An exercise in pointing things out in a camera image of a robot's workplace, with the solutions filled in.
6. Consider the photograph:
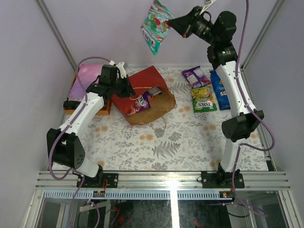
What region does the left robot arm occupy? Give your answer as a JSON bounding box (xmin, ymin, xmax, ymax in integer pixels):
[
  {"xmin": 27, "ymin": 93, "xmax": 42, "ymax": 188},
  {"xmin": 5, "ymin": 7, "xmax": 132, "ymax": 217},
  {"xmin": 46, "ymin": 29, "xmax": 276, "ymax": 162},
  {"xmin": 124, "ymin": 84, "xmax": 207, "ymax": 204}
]
[{"xmin": 47, "ymin": 62, "xmax": 135, "ymax": 188}]

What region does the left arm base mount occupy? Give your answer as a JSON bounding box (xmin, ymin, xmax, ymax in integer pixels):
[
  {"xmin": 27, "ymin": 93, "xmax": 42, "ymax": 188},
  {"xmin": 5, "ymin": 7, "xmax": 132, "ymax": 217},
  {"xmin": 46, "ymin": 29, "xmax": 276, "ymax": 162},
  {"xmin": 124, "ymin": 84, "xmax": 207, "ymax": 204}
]
[{"xmin": 81, "ymin": 165, "xmax": 119, "ymax": 189}]

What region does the purple pillow package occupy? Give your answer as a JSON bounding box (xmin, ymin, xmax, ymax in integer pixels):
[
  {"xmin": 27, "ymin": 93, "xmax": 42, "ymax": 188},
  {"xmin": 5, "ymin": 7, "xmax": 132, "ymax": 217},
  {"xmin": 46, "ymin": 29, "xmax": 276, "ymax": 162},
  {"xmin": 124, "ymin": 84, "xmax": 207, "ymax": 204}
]
[{"xmin": 68, "ymin": 64, "xmax": 103, "ymax": 102}]

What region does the black object beside tray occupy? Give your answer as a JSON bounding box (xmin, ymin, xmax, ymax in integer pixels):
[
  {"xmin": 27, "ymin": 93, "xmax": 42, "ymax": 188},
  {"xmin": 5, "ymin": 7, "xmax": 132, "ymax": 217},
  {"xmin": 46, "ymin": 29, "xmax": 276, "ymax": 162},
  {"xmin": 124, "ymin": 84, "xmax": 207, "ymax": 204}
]
[{"xmin": 63, "ymin": 99, "xmax": 80, "ymax": 110}]

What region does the red paper bag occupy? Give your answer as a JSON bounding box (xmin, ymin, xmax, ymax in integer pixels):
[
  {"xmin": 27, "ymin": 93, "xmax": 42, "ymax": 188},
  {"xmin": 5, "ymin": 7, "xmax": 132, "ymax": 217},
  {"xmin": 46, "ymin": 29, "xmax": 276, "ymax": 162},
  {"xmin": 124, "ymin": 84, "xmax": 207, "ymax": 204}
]
[{"xmin": 111, "ymin": 66, "xmax": 176, "ymax": 125}]

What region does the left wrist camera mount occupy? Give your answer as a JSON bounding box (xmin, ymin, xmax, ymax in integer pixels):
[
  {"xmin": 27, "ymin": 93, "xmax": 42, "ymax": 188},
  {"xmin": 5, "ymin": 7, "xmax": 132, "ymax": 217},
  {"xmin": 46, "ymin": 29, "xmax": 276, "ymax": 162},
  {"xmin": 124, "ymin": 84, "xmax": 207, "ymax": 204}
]
[{"xmin": 109, "ymin": 60, "xmax": 128, "ymax": 78}]

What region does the aluminium front rail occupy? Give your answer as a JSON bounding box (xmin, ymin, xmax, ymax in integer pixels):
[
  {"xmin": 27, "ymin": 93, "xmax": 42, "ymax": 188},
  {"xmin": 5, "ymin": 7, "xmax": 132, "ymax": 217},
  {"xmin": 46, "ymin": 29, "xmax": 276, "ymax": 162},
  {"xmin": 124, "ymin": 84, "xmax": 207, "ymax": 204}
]
[{"xmin": 35, "ymin": 171, "xmax": 291, "ymax": 191}]

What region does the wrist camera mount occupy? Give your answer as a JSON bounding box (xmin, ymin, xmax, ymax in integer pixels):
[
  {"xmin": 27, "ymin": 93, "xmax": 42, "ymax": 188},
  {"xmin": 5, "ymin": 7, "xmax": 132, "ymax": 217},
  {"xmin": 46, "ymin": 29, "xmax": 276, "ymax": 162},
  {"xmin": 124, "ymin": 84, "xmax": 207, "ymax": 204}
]
[
  {"xmin": 109, "ymin": 60, "xmax": 128, "ymax": 78},
  {"xmin": 200, "ymin": 0, "xmax": 217, "ymax": 15}
]

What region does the purple snack packet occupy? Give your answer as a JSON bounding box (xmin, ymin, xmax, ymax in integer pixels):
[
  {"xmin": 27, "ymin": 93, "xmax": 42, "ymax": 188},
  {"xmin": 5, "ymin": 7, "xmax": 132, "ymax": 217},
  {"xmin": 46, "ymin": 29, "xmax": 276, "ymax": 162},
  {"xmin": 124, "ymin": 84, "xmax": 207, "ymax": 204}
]
[{"xmin": 181, "ymin": 66, "xmax": 211, "ymax": 89}]

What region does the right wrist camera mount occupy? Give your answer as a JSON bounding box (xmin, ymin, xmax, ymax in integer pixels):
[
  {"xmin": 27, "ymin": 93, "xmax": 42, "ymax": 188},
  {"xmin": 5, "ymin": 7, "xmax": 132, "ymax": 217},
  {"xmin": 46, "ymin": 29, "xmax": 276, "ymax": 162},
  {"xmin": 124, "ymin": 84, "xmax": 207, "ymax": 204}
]
[{"xmin": 200, "ymin": 0, "xmax": 217, "ymax": 15}]

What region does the purple Fox's candy bag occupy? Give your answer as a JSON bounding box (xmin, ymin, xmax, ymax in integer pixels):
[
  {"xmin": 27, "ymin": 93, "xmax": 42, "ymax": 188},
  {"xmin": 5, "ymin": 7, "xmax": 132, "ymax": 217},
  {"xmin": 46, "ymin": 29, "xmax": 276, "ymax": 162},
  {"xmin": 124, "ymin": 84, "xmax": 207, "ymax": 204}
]
[{"xmin": 126, "ymin": 86, "xmax": 162, "ymax": 116}]

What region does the floral tablecloth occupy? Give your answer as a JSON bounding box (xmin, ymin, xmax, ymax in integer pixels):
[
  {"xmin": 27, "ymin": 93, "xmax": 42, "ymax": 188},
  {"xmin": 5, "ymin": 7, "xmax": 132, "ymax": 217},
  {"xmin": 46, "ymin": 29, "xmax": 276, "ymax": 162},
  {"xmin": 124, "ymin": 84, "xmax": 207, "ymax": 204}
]
[{"xmin": 81, "ymin": 68, "xmax": 230, "ymax": 171}]

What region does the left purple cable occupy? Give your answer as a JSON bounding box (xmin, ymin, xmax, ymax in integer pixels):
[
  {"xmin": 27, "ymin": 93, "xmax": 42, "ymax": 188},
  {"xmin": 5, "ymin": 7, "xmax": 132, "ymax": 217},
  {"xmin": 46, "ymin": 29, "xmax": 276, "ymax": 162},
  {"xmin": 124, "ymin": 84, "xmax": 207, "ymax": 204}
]
[{"xmin": 47, "ymin": 56, "xmax": 116, "ymax": 228}]

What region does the teal Fox's candy bag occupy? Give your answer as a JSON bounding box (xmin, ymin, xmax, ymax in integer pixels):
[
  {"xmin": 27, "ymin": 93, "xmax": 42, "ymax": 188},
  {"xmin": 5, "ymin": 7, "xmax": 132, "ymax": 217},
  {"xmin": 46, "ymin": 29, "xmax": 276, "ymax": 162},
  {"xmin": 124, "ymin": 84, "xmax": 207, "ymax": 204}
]
[{"xmin": 141, "ymin": 0, "xmax": 174, "ymax": 55}]

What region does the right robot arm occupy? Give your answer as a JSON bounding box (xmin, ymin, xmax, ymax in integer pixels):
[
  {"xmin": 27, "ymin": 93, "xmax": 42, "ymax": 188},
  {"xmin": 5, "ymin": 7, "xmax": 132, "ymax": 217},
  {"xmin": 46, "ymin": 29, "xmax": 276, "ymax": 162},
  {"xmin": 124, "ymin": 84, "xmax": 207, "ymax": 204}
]
[{"xmin": 168, "ymin": 6, "xmax": 264, "ymax": 188}]

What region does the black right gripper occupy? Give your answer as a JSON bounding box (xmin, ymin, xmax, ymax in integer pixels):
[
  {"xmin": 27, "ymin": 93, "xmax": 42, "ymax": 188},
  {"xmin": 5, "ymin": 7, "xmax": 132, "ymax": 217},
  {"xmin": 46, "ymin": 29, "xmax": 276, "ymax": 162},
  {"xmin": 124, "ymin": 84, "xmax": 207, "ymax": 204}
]
[{"xmin": 166, "ymin": 6, "xmax": 217, "ymax": 46}]

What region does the green Fox's candy bag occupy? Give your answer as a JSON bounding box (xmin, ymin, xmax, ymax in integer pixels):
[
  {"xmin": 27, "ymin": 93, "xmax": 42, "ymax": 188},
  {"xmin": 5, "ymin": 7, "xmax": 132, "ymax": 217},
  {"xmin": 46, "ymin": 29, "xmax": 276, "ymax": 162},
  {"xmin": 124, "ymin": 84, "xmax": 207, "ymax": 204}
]
[{"xmin": 191, "ymin": 86, "xmax": 217, "ymax": 113}]

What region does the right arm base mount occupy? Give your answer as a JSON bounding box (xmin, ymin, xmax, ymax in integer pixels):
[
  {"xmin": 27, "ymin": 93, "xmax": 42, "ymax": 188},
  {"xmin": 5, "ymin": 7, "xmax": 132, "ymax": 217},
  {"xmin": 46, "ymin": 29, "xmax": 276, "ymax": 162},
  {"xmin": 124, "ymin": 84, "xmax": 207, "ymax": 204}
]
[{"xmin": 201, "ymin": 164, "xmax": 245, "ymax": 189}]

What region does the blue Doritos chip bag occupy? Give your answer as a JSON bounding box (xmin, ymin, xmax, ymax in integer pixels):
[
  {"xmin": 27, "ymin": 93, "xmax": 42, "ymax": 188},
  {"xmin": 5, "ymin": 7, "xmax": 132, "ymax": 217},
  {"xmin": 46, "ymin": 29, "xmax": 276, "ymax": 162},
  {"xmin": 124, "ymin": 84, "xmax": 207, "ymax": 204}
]
[{"xmin": 210, "ymin": 70, "xmax": 230, "ymax": 110}]

